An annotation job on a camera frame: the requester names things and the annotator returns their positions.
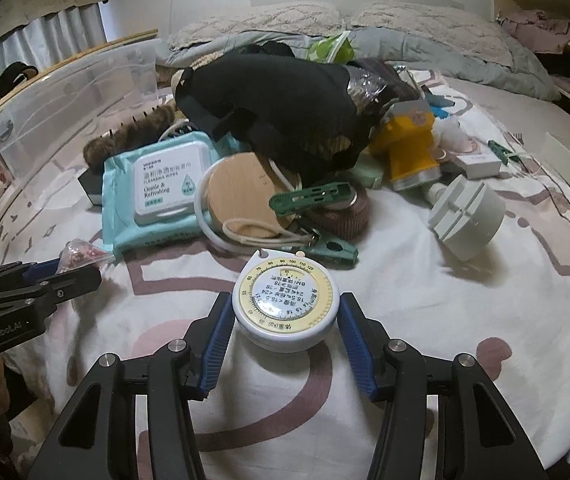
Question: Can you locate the round wooden lid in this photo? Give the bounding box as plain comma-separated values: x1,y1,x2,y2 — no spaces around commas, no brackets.
200,152,302,247

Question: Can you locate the green dotted bag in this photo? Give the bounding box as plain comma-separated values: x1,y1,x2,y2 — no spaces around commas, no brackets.
306,31,356,64

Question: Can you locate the black cloth glove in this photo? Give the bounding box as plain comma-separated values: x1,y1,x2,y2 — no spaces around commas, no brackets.
174,51,383,181

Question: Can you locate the light green box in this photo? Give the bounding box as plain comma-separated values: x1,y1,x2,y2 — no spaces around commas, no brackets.
355,152,384,190

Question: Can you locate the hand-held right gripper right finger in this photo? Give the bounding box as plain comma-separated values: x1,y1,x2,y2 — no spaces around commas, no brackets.
337,291,549,480

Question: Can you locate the grey duvet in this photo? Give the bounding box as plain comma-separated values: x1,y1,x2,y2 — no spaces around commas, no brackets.
155,25,563,102

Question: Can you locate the round white tape measure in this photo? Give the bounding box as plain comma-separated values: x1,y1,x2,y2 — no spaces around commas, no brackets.
232,250,342,354

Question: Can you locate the clear plastic storage box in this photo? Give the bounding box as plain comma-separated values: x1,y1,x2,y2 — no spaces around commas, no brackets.
0,39,159,181

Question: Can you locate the cream cord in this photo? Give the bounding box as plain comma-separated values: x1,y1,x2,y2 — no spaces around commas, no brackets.
222,216,318,252

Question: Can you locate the pink clothes pile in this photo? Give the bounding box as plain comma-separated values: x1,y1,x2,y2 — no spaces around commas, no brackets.
508,7,570,57

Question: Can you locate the small clear candy packet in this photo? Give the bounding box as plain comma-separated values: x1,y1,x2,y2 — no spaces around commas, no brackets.
55,240,116,276

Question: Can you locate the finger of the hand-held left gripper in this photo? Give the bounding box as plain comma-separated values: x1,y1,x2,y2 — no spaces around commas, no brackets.
0,258,64,295
27,265,102,314

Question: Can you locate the small green clip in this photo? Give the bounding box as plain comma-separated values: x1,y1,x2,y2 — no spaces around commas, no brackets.
488,139,522,163

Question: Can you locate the silver foil packet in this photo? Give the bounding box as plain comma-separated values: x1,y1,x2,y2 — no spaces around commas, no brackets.
345,60,418,111

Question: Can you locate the brown yarn roll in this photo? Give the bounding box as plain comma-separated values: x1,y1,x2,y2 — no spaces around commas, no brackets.
307,185,372,246

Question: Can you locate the teal wet wipes pack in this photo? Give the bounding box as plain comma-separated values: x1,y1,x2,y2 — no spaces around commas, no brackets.
101,131,247,257

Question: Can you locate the green clothespin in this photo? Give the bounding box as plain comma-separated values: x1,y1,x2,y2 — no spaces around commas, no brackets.
269,181,357,214
285,230,359,267

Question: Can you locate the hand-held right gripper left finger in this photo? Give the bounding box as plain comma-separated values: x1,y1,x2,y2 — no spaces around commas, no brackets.
25,291,236,480

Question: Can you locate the brown fur scrunchie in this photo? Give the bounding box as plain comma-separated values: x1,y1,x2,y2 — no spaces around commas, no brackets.
83,105,176,168

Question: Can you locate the grey curtain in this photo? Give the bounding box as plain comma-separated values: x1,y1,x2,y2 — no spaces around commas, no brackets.
0,2,108,121

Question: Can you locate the black notebook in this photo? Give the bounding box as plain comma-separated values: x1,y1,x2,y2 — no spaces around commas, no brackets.
77,170,104,206

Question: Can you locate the white watch band tool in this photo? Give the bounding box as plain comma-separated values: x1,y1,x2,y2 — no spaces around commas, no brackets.
425,174,507,262

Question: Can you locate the black headband on shelf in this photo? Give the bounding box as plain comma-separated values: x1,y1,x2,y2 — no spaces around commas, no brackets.
0,61,40,102

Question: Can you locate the small white box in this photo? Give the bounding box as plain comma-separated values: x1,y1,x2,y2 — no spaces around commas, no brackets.
454,152,510,181

